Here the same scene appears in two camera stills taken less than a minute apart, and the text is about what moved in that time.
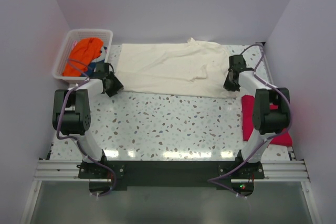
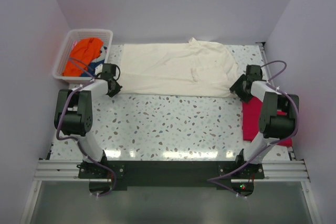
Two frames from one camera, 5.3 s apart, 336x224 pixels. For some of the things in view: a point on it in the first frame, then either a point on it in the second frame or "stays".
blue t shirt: [91, 68] stays
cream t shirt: [196, 68] stays
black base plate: [171, 174] stays
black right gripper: [227, 86] to [236, 87]
